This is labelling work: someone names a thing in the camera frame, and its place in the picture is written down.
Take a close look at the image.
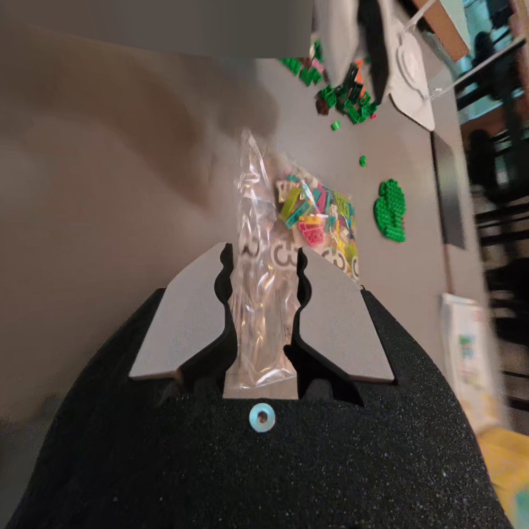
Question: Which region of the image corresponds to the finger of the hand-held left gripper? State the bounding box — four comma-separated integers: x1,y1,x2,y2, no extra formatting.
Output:
312,0,391,106

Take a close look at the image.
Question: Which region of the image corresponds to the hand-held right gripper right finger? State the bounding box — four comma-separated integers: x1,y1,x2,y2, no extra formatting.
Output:
284,247,396,399

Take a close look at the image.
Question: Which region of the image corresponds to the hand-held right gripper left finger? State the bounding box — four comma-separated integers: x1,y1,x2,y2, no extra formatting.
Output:
128,242,239,385

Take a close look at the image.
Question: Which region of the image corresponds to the green lego plate assembly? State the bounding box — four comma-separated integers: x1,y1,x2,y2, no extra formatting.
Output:
373,179,407,243

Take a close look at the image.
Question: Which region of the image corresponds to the clear bag of colourful lego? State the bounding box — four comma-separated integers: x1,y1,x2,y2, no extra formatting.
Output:
229,128,360,391

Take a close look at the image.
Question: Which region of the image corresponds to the pile of loose lego pieces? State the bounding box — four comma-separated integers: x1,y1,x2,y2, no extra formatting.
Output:
278,39,380,125

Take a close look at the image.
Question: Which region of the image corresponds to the yellow lego box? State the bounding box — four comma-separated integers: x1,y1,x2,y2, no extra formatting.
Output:
475,426,529,529

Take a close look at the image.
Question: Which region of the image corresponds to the white book stand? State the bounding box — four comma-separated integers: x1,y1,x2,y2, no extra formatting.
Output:
386,0,527,132

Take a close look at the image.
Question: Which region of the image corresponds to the instruction booklet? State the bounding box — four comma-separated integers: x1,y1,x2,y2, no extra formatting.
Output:
439,293,503,432

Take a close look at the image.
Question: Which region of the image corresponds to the black table cable cover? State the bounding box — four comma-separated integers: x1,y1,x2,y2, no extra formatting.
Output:
431,131,467,249

